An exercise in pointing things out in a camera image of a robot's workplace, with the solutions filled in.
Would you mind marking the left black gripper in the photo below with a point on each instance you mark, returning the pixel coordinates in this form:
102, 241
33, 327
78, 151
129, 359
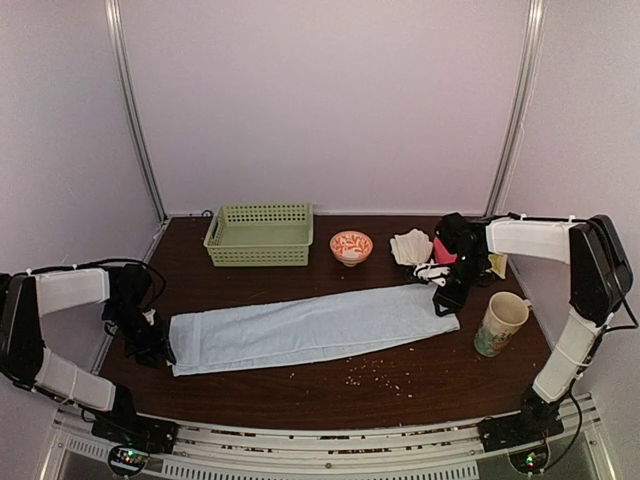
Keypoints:
158, 344

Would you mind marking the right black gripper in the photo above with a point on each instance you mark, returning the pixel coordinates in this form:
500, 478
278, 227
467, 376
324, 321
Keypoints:
454, 301

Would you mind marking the light blue towel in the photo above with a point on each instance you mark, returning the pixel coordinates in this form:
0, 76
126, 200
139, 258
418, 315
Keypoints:
304, 331

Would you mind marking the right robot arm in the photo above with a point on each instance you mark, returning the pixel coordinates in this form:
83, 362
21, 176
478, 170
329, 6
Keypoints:
600, 279

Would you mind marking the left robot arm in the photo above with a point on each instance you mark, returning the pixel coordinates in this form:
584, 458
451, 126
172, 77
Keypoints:
125, 290

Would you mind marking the pink towel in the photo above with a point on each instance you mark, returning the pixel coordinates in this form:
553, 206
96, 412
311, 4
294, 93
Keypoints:
441, 254

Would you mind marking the cream floral mug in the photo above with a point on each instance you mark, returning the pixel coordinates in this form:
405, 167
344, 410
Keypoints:
505, 314

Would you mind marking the yellow patterned cloth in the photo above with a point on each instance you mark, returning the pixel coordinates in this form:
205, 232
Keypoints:
498, 264

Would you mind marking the white folded towel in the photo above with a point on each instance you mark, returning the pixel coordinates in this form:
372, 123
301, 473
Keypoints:
412, 248

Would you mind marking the red patterned white bowl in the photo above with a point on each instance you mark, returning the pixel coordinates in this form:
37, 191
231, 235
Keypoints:
351, 248

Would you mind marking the green plastic basket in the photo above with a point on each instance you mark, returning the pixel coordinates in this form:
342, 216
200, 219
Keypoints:
261, 235

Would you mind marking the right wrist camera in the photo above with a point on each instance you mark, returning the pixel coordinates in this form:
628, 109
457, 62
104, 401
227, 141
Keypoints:
431, 273

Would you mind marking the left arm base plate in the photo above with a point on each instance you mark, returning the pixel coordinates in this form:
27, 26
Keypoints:
148, 434

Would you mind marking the right aluminium frame post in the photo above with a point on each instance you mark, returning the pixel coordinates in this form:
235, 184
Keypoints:
522, 96

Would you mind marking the aluminium frame post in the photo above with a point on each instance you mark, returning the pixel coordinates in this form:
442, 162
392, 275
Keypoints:
522, 96
118, 42

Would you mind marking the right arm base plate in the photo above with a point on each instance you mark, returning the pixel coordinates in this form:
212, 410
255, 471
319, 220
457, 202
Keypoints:
520, 432

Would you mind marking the front aluminium rail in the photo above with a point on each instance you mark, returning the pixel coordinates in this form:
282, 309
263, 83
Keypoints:
479, 448

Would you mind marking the left aluminium frame post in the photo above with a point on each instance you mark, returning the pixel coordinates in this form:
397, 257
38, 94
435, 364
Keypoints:
118, 42

